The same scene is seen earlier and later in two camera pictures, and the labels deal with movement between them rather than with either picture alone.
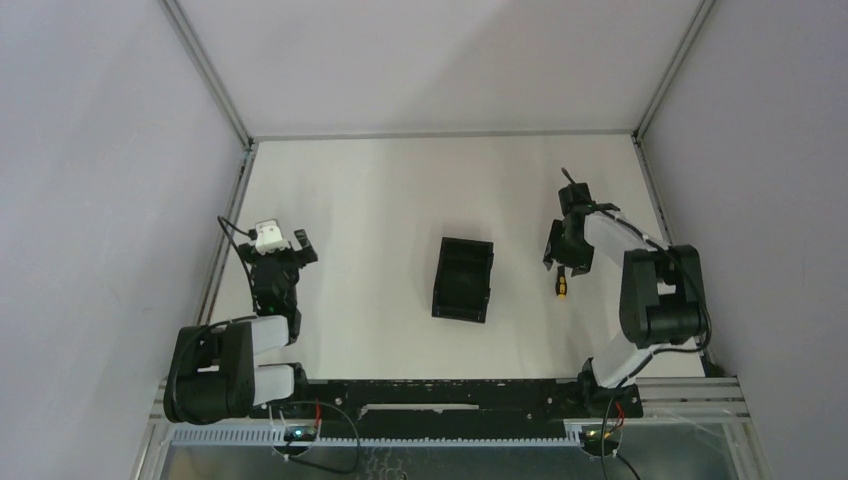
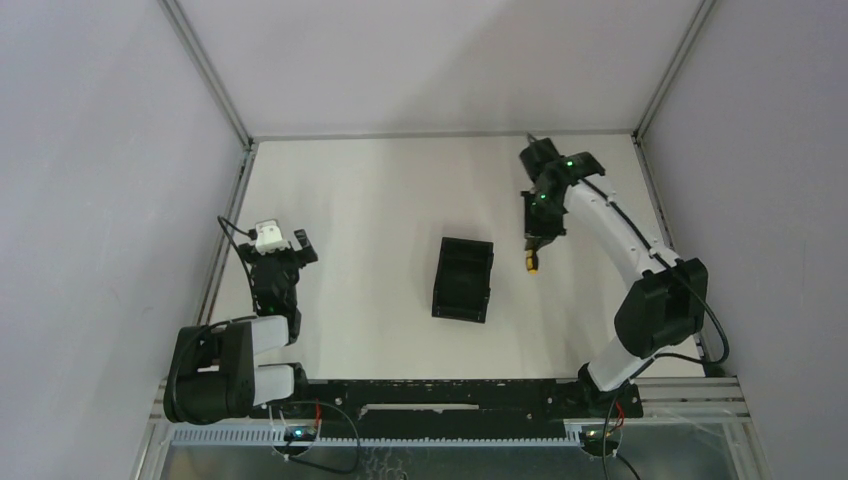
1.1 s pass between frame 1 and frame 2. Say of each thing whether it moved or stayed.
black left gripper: stayed
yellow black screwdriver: moved
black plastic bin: stayed
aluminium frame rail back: stayed
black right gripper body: moved
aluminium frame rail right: stayed
